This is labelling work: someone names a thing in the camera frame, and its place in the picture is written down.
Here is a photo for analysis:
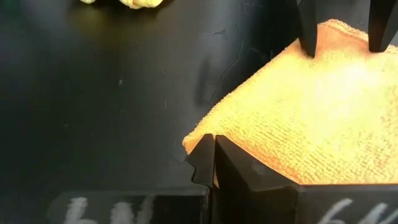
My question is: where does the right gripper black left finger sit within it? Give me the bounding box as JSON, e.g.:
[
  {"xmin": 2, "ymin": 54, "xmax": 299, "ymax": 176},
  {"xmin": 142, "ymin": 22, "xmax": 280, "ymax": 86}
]
[{"xmin": 46, "ymin": 134, "xmax": 215, "ymax": 224}]

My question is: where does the deep orange microfiber towel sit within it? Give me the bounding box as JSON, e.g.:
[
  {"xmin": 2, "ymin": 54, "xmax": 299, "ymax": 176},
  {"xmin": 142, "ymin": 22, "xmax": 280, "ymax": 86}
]
[{"xmin": 182, "ymin": 19, "xmax": 398, "ymax": 188}]

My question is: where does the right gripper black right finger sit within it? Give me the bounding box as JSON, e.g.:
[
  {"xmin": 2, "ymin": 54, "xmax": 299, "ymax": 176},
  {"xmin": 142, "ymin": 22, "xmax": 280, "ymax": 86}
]
[{"xmin": 214, "ymin": 135, "xmax": 398, "ymax": 224}]

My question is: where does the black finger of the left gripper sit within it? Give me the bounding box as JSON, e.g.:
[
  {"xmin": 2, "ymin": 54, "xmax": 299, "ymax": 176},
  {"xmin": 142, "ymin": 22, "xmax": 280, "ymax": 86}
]
[
  {"xmin": 368, "ymin": 0, "xmax": 398, "ymax": 53},
  {"xmin": 297, "ymin": 0, "xmax": 318, "ymax": 58}
]

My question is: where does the yellow microfiber towel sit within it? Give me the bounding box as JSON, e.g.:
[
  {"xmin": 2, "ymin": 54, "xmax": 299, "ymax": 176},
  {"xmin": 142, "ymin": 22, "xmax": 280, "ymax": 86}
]
[{"xmin": 77, "ymin": 0, "xmax": 164, "ymax": 10}]

